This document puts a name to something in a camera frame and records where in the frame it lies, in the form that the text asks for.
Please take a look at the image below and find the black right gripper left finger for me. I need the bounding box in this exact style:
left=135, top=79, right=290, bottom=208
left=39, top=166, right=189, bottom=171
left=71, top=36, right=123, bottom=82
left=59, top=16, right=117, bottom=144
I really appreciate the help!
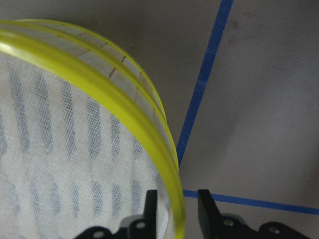
left=128, top=190, right=158, bottom=239

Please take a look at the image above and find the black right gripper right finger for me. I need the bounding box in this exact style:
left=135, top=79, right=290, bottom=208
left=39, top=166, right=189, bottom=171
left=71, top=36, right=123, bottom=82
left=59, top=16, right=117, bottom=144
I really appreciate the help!
left=197, top=189, right=249, bottom=239

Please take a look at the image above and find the yellow rimmed steamer basket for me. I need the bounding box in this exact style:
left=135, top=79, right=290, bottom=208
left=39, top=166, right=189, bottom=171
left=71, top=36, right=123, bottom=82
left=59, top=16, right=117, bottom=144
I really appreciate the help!
left=0, top=19, right=178, bottom=172
left=0, top=27, right=186, bottom=239

